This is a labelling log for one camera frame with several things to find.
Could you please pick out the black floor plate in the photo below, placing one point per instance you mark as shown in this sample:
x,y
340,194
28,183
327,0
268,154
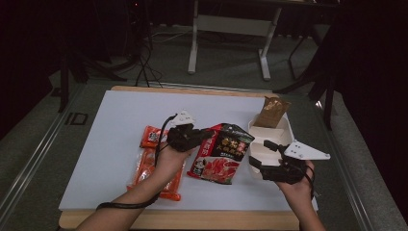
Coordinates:
x,y
76,118

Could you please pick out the person's left hand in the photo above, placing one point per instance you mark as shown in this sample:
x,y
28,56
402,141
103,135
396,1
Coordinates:
x,y
171,163

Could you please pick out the white table sheet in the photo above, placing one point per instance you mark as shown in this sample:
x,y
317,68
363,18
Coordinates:
x,y
134,112

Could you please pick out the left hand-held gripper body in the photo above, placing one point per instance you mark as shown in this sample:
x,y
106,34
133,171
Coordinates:
x,y
183,138

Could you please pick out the orange packet of round snacks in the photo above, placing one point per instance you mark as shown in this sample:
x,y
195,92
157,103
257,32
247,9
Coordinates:
x,y
144,174

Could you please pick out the metal floor rail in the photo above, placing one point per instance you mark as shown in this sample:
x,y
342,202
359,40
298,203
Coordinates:
x,y
35,160
346,166

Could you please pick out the white metal desk frame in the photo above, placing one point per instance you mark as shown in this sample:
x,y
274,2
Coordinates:
x,y
231,25

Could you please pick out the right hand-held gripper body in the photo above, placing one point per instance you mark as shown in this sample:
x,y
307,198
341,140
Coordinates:
x,y
304,151

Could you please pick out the black metal stand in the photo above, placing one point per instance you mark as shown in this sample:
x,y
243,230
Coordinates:
x,y
328,96

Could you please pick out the gold snack packet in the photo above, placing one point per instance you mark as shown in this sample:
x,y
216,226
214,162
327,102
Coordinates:
x,y
272,112

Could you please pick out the black tripod stand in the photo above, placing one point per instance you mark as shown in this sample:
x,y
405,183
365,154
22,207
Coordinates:
x,y
64,83

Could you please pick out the white divided lunch box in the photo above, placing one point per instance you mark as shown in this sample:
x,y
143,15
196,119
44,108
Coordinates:
x,y
266,133

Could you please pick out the red and black seasoning packet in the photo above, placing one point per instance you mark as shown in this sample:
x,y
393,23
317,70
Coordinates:
x,y
221,157

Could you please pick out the person's right hand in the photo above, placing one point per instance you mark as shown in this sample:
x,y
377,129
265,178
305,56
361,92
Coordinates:
x,y
300,189

